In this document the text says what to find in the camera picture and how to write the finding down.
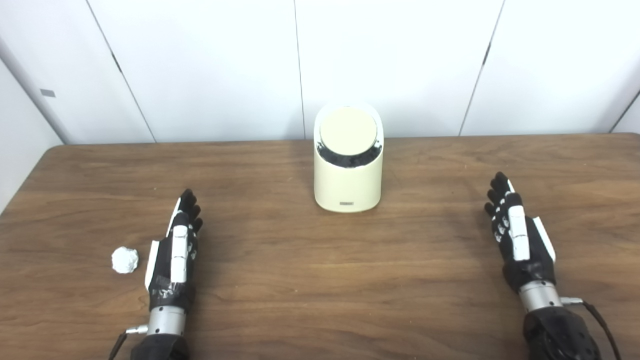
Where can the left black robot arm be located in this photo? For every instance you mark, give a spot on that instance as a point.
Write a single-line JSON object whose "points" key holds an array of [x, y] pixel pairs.
{"points": [[165, 325]]}

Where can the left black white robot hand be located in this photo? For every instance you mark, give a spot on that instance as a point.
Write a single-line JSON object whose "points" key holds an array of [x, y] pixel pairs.
{"points": [[165, 280]]}

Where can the white paper ball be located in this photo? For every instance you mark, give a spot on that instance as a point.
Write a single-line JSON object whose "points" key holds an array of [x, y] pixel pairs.
{"points": [[125, 260]]}

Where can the cream-colored bin body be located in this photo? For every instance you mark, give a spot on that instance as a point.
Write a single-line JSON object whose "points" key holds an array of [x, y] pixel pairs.
{"points": [[347, 187]]}

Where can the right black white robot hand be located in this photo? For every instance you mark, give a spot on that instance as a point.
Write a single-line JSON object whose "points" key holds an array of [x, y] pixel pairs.
{"points": [[530, 270]]}

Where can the cream round bin lid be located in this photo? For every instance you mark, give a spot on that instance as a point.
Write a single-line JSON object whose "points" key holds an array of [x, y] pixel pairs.
{"points": [[348, 130]]}

